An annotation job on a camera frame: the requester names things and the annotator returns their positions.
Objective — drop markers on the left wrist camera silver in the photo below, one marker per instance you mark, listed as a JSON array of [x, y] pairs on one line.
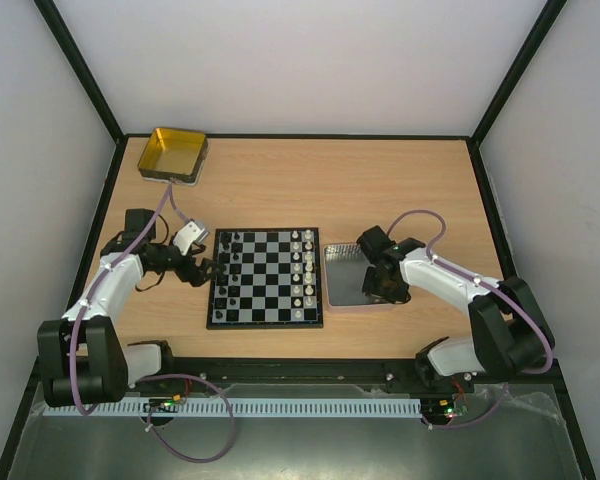
[[193, 233]]

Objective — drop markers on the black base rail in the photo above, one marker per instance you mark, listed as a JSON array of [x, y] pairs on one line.
[[300, 372]]

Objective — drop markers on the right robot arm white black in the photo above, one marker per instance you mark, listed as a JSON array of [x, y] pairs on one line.
[[509, 332]]

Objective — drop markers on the black white chess board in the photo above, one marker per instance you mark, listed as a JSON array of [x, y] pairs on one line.
[[258, 281]]

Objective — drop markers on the yellow metal tin box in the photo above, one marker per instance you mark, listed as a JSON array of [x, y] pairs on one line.
[[174, 155]]

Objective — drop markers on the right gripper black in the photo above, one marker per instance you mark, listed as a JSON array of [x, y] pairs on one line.
[[380, 286]]

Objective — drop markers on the white slotted cable duct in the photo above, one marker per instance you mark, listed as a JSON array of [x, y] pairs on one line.
[[264, 408]]

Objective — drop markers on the grey tray with pink rim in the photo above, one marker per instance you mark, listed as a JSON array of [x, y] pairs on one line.
[[344, 268]]

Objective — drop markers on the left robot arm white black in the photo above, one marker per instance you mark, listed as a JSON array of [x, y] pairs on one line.
[[87, 329]]

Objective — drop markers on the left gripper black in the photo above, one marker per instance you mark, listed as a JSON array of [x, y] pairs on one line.
[[198, 277]]

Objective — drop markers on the black enclosure frame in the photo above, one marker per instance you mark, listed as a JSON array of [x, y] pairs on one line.
[[278, 67]]

